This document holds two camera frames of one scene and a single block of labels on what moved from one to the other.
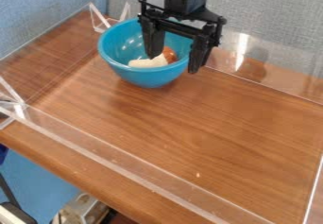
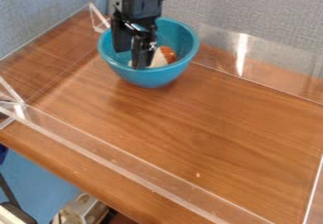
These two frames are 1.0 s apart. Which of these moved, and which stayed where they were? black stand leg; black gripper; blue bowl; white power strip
Moved: black gripper
Stayed: blue bowl; black stand leg; white power strip
